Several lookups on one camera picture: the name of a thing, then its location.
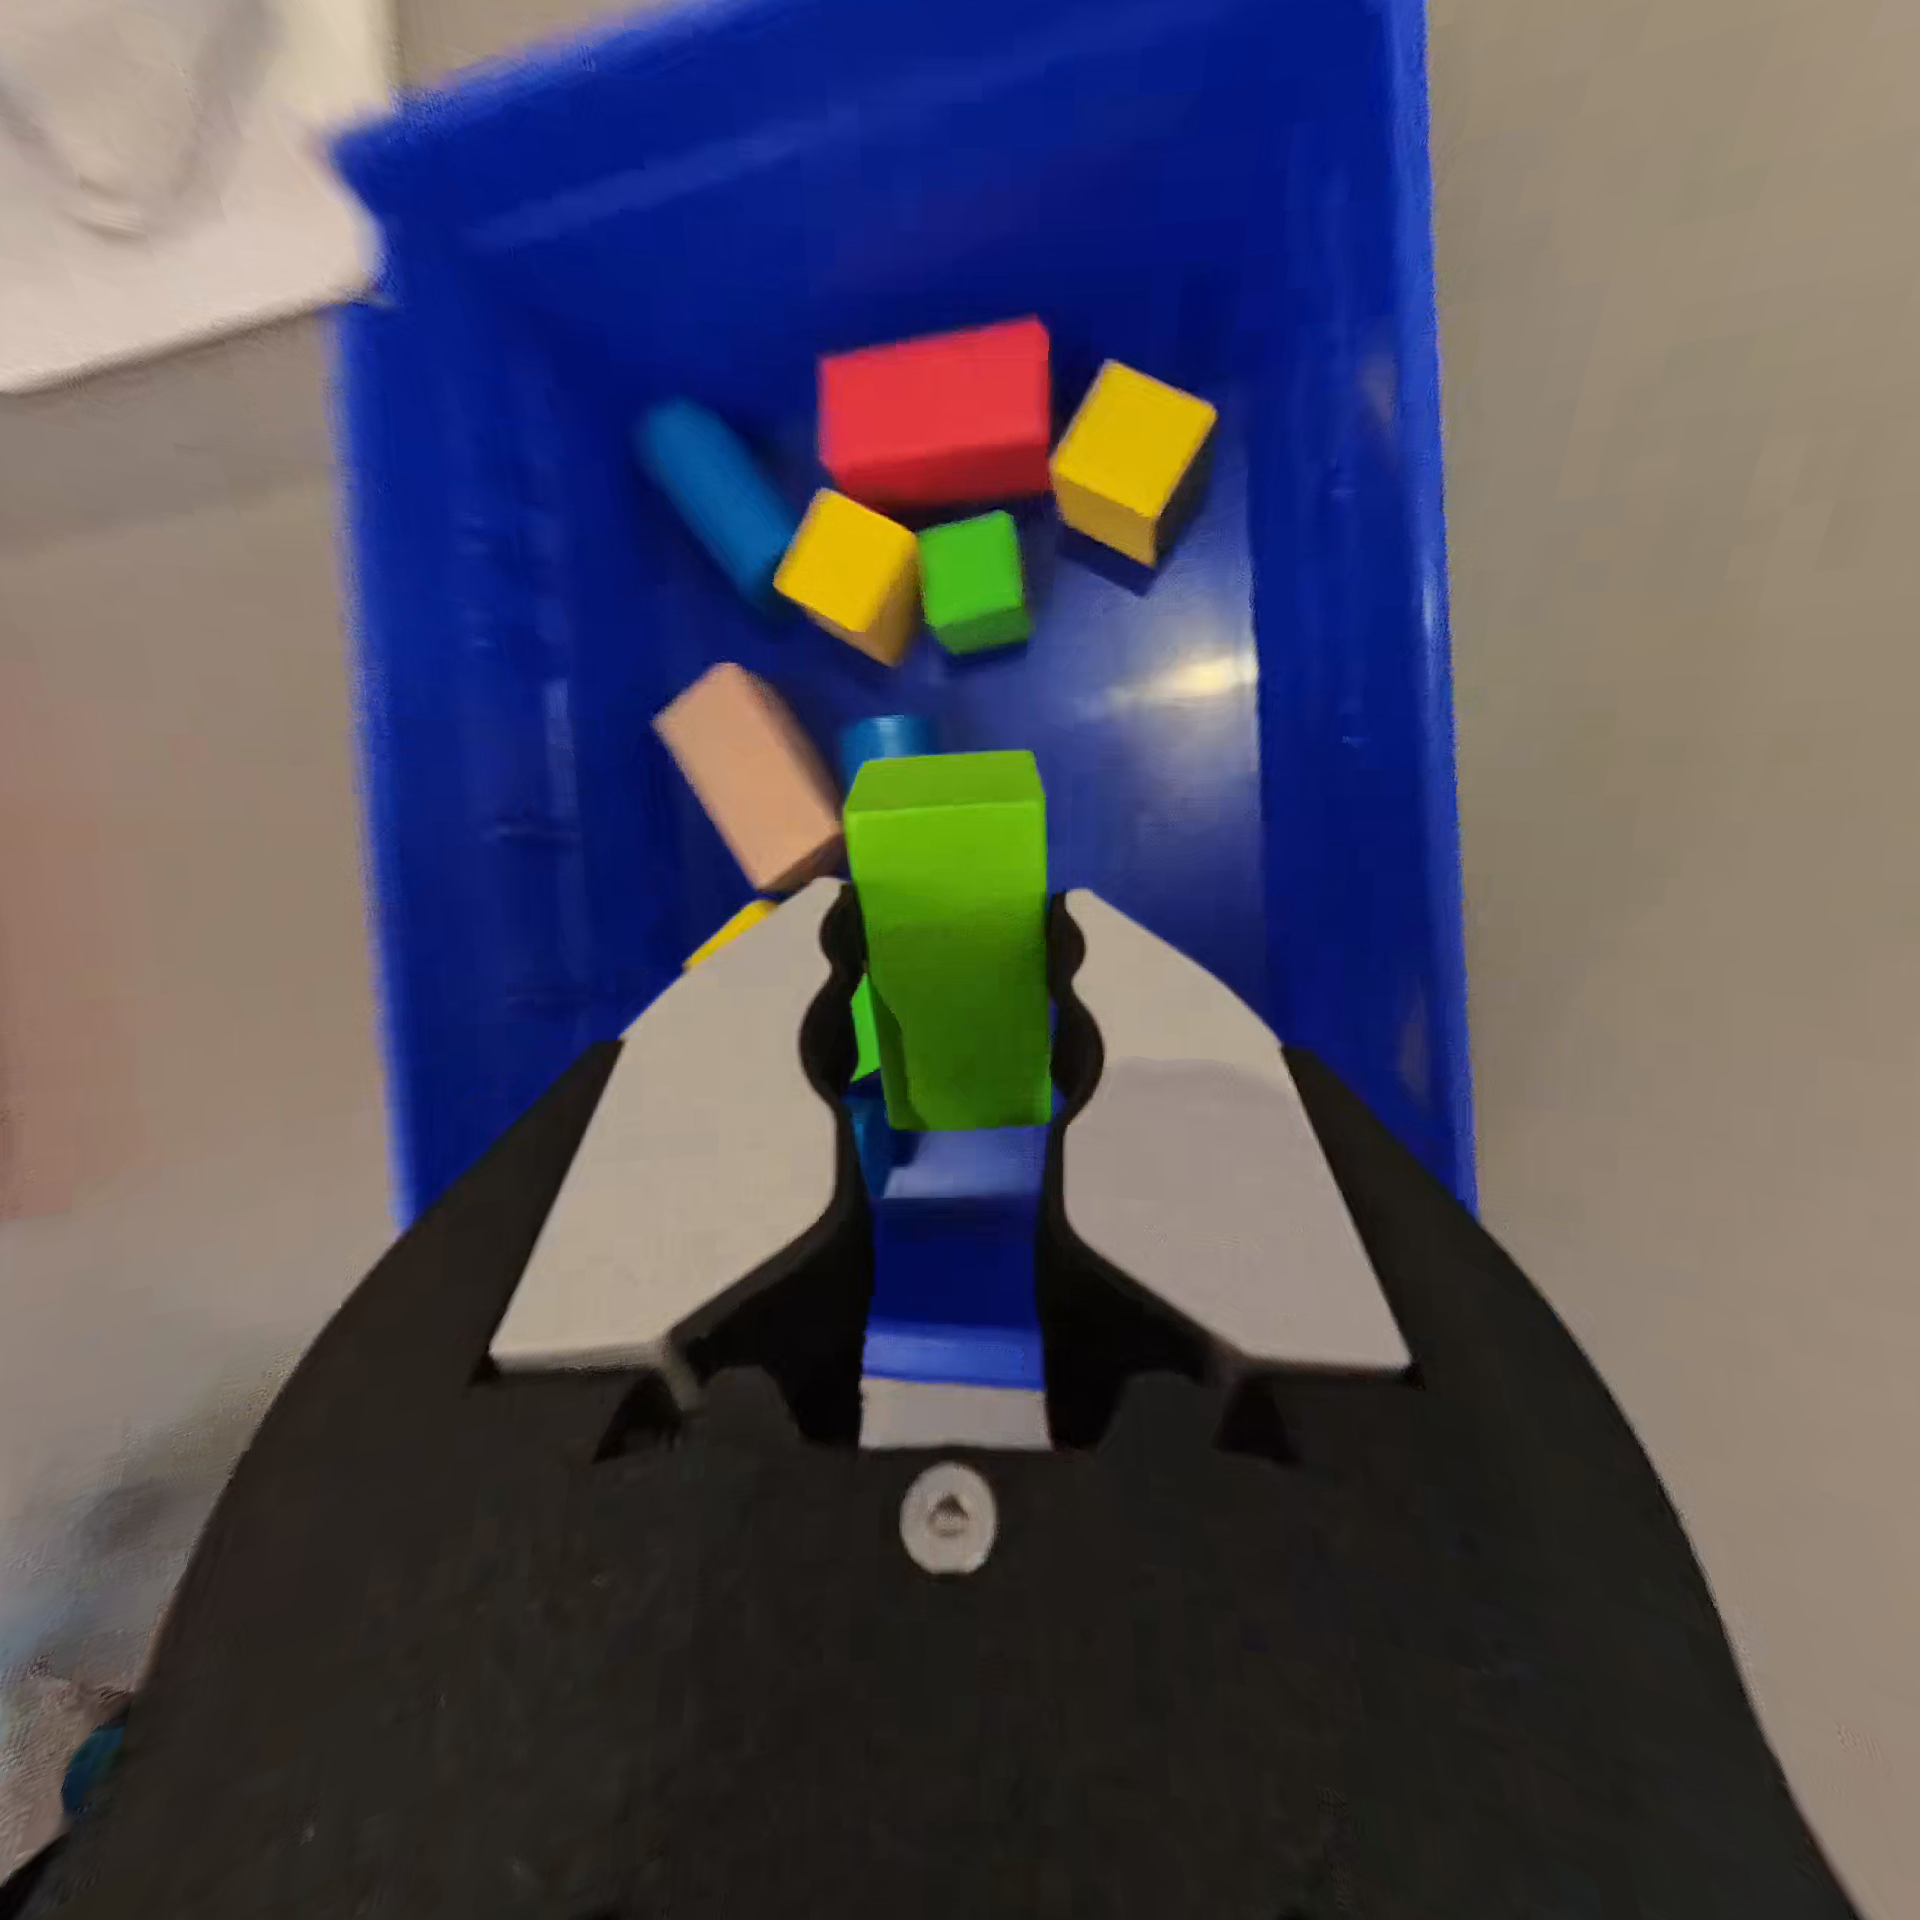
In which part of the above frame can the long green wooden block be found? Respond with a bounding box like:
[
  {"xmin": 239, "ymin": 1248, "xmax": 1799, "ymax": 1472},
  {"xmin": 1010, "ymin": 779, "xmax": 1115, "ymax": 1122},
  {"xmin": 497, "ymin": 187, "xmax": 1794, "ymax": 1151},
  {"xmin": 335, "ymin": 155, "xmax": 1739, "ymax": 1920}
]
[{"xmin": 843, "ymin": 753, "xmax": 1058, "ymax": 1137}]

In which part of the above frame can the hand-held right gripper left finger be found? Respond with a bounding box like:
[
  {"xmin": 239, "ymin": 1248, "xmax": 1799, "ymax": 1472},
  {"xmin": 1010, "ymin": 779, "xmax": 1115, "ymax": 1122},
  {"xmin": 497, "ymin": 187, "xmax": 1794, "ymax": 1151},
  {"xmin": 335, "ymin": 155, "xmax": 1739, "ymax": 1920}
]
[{"xmin": 490, "ymin": 881, "xmax": 873, "ymax": 1377}]

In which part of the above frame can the natural wooden block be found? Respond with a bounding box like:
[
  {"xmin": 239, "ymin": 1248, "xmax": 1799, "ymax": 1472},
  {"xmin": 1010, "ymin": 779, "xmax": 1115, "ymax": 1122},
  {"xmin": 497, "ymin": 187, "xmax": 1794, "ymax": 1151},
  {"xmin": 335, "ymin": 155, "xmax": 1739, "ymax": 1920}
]
[{"xmin": 652, "ymin": 661, "xmax": 850, "ymax": 896}]

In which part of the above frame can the blue plastic bin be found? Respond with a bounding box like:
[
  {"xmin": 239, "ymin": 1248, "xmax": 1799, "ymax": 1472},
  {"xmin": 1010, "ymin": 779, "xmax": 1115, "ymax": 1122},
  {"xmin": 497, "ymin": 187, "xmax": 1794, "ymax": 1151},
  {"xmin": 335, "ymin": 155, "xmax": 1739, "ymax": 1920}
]
[{"xmin": 324, "ymin": 0, "xmax": 1479, "ymax": 1396}]

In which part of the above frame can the green wooden cube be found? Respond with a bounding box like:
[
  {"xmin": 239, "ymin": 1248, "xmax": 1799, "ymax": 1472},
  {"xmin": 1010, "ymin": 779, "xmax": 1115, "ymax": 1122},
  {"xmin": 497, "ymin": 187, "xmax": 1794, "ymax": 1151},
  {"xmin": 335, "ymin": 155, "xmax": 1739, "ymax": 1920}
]
[{"xmin": 916, "ymin": 513, "xmax": 1039, "ymax": 658}]

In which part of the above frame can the yellow wooden cube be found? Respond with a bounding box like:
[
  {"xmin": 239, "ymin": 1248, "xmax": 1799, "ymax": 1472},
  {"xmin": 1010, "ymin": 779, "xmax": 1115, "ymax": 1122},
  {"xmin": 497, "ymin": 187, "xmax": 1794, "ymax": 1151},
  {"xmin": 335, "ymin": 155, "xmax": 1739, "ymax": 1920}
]
[{"xmin": 1048, "ymin": 361, "xmax": 1223, "ymax": 569}]

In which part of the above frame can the red wooden block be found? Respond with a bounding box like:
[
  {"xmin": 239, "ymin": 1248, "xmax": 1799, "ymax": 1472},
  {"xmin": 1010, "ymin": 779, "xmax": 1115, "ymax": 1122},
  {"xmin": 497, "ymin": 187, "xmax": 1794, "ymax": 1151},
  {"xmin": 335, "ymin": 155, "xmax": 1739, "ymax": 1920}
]
[{"xmin": 817, "ymin": 320, "xmax": 1058, "ymax": 513}]

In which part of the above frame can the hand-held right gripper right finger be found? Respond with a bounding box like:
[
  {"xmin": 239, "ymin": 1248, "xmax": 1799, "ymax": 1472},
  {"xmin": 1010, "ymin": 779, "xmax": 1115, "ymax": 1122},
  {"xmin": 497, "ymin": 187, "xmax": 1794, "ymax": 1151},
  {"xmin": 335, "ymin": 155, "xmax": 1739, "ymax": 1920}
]
[{"xmin": 1035, "ymin": 887, "xmax": 1418, "ymax": 1384}]

